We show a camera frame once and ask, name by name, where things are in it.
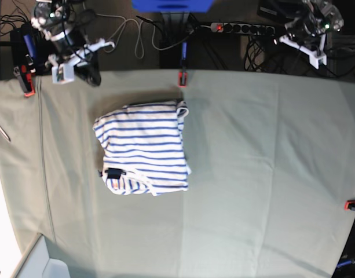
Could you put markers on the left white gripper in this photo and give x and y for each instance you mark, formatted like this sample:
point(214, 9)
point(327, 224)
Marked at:
point(313, 47)

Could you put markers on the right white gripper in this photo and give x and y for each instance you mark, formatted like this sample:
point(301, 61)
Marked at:
point(82, 64)

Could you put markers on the blue white striped t-shirt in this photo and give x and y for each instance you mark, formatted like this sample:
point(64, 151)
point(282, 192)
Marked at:
point(143, 148)

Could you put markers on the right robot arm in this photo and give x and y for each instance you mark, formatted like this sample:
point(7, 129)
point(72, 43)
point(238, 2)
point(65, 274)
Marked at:
point(62, 25)

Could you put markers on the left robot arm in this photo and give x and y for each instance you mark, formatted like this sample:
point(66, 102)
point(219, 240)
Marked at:
point(308, 31)

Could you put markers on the red black left clamp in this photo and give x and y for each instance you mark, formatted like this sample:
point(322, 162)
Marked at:
point(23, 54)

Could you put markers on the red black clamp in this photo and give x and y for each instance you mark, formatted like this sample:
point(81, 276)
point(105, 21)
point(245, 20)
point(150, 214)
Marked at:
point(23, 54)
point(183, 71)
point(350, 205)

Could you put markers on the red black centre clamp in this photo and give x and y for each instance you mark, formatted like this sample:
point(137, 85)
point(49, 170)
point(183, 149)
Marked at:
point(183, 71)

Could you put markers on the black power strip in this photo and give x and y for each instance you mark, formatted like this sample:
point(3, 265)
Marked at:
point(243, 29)

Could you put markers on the metal strip on cloth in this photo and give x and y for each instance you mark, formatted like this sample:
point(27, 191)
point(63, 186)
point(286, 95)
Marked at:
point(4, 134)

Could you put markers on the green table cloth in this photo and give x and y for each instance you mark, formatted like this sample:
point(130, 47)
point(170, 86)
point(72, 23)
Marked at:
point(272, 159)

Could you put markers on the blue box overhead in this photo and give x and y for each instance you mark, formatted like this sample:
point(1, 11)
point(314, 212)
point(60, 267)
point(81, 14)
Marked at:
point(172, 5)

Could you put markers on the red black right clamp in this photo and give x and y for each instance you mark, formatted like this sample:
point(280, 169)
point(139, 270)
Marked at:
point(350, 205)

